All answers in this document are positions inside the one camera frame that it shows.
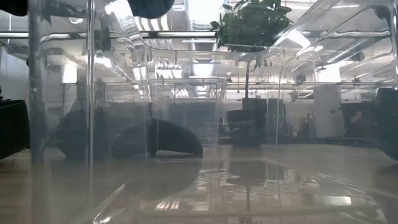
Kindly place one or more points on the dark rounded overhanging object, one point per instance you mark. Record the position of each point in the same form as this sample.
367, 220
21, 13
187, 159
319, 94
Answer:
150, 7

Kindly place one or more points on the white cabinet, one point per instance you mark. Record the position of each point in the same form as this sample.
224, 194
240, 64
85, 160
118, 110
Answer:
328, 112

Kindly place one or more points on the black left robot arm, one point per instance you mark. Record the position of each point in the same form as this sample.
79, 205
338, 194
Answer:
12, 127

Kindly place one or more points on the dark tall cabinet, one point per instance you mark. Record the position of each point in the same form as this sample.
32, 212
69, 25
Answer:
273, 118

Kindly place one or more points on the small clear plastic container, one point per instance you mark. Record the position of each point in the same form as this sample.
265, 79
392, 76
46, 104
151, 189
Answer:
202, 93

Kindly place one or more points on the large clear plastic bin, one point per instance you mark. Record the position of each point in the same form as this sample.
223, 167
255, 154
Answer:
326, 46

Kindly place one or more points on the green leafy indoor tree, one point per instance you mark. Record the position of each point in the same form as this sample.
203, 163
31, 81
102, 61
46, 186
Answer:
252, 25

